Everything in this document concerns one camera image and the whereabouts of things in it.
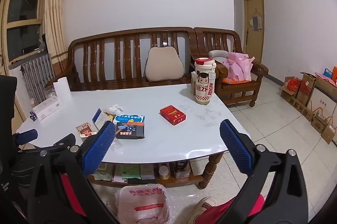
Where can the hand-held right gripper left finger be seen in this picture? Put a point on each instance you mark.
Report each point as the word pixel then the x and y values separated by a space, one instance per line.
pixel 97 145

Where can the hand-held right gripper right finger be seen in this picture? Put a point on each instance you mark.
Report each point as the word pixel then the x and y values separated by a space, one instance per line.
pixel 235 145

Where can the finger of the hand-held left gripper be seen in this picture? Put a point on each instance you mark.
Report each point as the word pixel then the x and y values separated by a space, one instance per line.
pixel 64 140
pixel 26 135

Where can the brown red snack wrapper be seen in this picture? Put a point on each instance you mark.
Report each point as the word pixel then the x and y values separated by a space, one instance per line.
pixel 85 129

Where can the blue white cigarette pack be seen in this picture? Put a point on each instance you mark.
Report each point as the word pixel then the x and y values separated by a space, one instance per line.
pixel 99 117

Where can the small yellow wrapper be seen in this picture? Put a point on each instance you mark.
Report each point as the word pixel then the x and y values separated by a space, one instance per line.
pixel 111 118

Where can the black box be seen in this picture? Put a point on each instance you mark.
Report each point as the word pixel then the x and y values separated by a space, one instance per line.
pixel 131 131

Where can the white tissue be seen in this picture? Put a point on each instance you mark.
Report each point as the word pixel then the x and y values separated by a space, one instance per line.
pixel 114 109

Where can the blue white medicine box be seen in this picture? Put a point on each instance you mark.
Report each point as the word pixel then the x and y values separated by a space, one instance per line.
pixel 130 118

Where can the red cigarette box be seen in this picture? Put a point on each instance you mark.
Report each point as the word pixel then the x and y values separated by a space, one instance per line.
pixel 172 114

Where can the white plastic bag red print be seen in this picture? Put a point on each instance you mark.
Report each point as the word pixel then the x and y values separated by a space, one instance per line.
pixel 143 208

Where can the clear plastic film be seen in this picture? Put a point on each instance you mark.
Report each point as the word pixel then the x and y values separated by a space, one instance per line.
pixel 115 145

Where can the pale green wipes pack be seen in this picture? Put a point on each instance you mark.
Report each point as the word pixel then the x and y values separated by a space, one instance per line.
pixel 102 172

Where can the white top wooden table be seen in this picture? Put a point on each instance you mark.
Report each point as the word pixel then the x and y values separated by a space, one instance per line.
pixel 210 166

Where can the long white box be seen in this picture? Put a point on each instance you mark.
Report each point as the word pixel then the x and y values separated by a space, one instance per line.
pixel 47 108

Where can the red white medicine box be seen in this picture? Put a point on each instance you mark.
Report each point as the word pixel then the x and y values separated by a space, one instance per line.
pixel 117 174

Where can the bright green wipes pack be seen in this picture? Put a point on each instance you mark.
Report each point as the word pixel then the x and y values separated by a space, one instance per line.
pixel 130 171

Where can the grey radiator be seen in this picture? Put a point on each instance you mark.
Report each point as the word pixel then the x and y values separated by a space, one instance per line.
pixel 36 76

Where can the clear glass jar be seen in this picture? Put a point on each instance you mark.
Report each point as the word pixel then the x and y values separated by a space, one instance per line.
pixel 50 92

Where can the person's left red trouser leg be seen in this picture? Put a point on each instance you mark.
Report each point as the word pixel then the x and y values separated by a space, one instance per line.
pixel 69 192

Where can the person's red trouser leg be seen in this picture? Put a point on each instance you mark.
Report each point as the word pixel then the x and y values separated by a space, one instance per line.
pixel 69 192
pixel 229 213

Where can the white paper towel roll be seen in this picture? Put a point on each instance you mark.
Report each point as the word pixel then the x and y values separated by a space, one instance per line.
pixel 62 87

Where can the wooden armchair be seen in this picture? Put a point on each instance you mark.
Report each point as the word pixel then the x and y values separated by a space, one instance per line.
pixel 237 90

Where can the dark flat book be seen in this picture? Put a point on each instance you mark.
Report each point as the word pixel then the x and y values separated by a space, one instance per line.
pixel 142 181

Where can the white grey product box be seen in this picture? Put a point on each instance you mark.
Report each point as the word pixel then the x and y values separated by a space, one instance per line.
pixel 148 171

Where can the clear plastic container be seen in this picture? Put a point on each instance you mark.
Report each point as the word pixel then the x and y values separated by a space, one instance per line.
pixel 183 170

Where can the orange cloth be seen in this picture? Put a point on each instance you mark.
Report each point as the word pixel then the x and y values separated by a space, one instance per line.
pixel 227 80

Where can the person's right red trouser leg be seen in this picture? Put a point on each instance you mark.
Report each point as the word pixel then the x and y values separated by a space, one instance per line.
pixel 229 213

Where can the person's right beige slipper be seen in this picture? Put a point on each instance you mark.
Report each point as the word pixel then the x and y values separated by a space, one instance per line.
pixel 202 207

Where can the white cartoon print bottle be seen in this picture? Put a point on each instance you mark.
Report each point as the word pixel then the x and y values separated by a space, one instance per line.
pixel 204 82

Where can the open cardboard box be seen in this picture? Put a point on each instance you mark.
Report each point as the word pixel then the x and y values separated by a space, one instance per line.
pixel 287 96

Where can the white yellow pill bottle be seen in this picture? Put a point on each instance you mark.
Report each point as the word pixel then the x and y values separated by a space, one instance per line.
pixel 163 172

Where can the pink plastic bag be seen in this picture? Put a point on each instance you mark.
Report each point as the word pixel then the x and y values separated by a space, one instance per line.
pixel 238 69

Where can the yellow framed window door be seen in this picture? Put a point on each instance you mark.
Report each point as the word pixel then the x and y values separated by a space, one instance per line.
pixel 23 21

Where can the tall brown cardboard box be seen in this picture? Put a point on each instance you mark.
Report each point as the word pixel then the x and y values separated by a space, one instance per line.
pixel 305 90

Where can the long wooden sofa bench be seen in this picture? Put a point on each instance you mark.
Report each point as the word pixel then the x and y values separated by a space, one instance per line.
pixel 92 55

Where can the grey roll pillow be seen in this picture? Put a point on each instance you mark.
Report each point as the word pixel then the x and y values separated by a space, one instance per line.
pixel 217 54

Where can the white printed cardboard box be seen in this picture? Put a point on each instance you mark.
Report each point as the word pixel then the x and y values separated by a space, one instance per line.
pixel 322 103

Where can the beige curtain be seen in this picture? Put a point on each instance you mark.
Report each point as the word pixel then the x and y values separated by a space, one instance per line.
pixel 54 16

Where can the beige cushion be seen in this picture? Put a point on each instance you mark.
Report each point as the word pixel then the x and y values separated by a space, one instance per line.
pixel 164 63

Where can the grey cloth on hanger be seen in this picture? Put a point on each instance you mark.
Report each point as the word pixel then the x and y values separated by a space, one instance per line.
pixel 255 23

